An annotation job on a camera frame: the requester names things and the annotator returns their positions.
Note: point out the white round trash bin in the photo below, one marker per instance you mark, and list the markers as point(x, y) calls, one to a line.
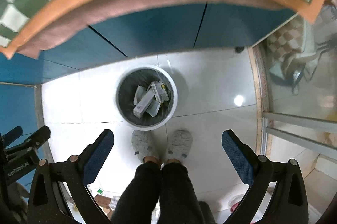
point(144, 76)

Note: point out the green white small box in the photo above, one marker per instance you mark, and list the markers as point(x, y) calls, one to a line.
point(160, 92)

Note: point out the right grey slipper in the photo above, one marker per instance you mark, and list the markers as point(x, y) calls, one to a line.
point(179, 146)

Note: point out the left grey slipper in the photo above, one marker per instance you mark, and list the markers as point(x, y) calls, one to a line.
point(144, 145)

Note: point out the white printed sachet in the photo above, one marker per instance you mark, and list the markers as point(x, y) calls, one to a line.
point(153, 108)

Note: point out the person's black trouser legs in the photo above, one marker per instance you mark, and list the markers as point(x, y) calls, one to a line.
point(169, 186)

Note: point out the grey slipper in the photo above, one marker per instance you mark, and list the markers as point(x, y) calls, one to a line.
point(179, 146)
point(144, 145)

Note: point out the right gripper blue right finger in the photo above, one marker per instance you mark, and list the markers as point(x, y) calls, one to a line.
point(242, 157)

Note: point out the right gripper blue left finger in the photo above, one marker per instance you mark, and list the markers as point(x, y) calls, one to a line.
point(94, 156)

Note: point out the long white pink box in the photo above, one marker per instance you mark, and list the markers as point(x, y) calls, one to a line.
point(142, 106)

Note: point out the white paper sachet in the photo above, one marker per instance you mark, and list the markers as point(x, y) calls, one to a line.
point(139, 94)

